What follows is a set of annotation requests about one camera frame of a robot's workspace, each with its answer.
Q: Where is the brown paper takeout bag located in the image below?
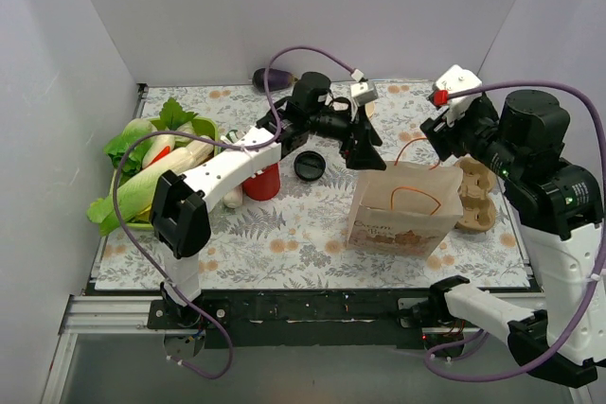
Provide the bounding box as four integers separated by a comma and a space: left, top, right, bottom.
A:
347, 158, 463, 258

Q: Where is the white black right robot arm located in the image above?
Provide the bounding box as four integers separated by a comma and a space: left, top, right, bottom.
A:
413, 84, 605, 388

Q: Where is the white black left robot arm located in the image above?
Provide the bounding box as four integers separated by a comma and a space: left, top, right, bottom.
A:
151, 72, 386, 328

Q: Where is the black coffee cup lid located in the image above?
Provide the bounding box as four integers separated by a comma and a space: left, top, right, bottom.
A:
294, 150, 326, 182

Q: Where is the stack of white paper cups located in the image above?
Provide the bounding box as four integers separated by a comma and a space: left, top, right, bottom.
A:
365, 101, 376, 118

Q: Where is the purple eggplant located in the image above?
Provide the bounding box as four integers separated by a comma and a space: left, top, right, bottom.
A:
252, 68, 298, 92

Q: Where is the brown cardboard cup carrier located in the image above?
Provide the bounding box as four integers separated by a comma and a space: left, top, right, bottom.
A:
455, 157, 496, 233

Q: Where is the floral patterned table mat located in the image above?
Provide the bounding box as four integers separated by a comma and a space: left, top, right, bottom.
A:
95, 79, 532, 291

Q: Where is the red straw holder cup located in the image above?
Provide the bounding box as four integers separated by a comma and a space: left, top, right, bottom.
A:
242, 163, 280, 202

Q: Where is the green plastic tray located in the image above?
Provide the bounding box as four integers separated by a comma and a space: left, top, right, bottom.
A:
118, 116, 218, 231

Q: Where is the napa cabbage upper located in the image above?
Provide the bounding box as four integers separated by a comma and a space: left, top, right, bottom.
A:
141, 140, 214, 176

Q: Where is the green leafy herb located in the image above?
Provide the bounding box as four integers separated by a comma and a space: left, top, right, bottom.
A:
159, 97, 197, 131

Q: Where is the white radish with red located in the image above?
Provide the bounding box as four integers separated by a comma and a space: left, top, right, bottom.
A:
141, 134, 175, 169

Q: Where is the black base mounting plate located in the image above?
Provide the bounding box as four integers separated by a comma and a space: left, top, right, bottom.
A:
146, 288, 489, 351

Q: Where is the large green napa cabbage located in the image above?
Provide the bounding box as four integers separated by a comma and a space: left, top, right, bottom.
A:
87, 157, 190, 237

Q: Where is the green lettuce leaf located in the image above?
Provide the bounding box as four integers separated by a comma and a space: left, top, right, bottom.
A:
103, 118, 156, 177

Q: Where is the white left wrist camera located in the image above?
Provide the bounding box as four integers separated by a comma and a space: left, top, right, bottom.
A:
350, 80, 379, 107

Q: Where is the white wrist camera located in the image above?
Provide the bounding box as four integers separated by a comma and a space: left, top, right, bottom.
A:
350, 80, 379, 107
428, 64, 482, 127

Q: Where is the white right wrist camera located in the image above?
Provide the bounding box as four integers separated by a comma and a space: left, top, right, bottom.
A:
428, 64, 482, 127

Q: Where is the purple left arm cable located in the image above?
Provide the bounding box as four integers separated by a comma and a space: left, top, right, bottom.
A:
111, 46, 368, 380

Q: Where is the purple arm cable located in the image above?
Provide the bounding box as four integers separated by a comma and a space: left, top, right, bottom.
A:
111, 46, 368, 380
423, 81, 606, 382

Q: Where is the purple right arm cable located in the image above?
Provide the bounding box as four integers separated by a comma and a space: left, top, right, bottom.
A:
423, 81, 606, 382

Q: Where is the aluminium frame rail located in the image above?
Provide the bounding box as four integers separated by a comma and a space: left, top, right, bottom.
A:
59, 293, 569, 335

